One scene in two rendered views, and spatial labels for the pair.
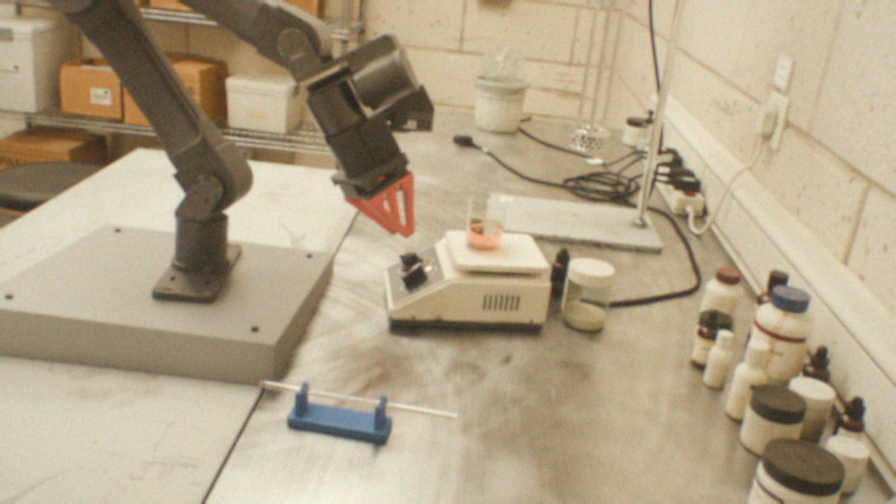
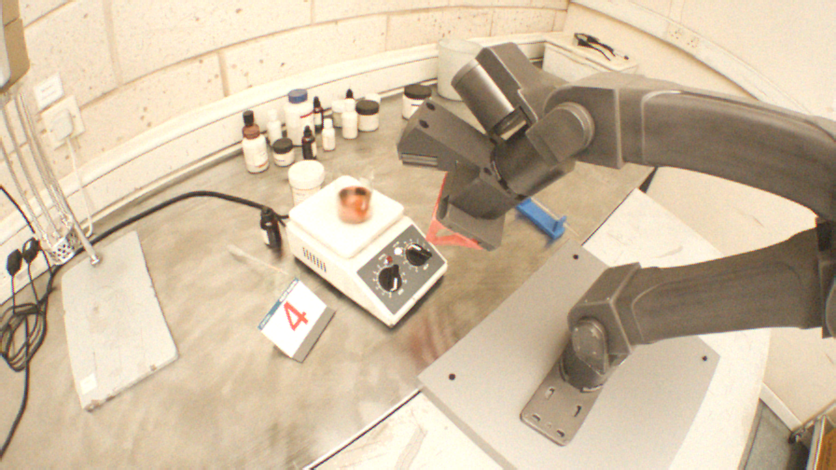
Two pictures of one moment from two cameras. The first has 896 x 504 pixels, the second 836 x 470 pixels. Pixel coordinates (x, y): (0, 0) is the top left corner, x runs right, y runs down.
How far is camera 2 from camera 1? 1.27 m
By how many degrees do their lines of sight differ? 104
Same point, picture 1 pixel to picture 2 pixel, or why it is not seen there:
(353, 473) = (548, 197)
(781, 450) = (419, 92)
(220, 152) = (630, 267)
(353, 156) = not seen: hidden behind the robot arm
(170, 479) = (618, 232)
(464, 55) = not seen: outside the picture
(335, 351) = (504, 270)
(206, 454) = (603, 236)
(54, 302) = (683, 341)
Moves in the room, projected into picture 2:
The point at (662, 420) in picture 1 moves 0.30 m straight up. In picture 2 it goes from (386, 148) to (395, 9)
